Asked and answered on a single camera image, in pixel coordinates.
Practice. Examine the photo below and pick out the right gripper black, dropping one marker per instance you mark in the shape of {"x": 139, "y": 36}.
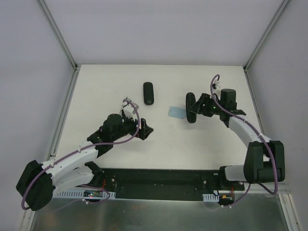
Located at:
{"x": 199, "y": 106}

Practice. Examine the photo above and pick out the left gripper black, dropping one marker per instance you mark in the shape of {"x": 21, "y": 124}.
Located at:
{"x": 142, "y": 129}

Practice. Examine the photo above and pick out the black glasses case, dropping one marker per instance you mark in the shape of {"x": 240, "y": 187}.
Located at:
{"x": 148, "y": 93}
{"x": 189, "y": 102}

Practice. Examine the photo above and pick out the light blue cloth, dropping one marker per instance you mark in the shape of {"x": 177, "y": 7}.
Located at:
{"x": 176, "y": 112}

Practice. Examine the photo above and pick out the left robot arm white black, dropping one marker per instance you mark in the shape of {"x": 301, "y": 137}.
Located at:
{"x": 40, "y": 182}

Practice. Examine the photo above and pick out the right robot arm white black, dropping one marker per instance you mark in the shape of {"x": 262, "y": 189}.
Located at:
{"x": 264, "y": 161}

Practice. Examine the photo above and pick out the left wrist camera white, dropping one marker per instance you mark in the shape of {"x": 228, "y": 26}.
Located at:
{"x": 129, "y": 110}

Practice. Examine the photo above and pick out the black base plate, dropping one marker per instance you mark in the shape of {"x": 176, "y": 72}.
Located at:
{"x": 143, "y": 184}

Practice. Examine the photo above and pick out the right white cable duct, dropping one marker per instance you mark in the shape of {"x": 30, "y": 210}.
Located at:
{"x": 210, "y": 198}

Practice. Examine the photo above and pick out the white cable duct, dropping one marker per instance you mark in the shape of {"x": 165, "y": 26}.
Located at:
{"x": 88, "y": 194}
{"x": 210, "y": 198}

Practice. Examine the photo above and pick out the left white cable duct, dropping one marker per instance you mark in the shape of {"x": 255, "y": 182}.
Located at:
{"x": 88, "y": 194}

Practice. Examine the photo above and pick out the right aluminium frame post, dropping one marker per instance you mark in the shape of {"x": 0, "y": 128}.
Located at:
{"x": 267, "y": 32}

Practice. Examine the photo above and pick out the aluminium frame post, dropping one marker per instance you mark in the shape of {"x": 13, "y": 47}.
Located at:
{"x": 57, "y": 33}
{"x": 267, "y": 32}

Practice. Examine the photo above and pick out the left aluminium frame post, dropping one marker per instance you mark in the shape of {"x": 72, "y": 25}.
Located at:
{"x": 57, "y": 33}

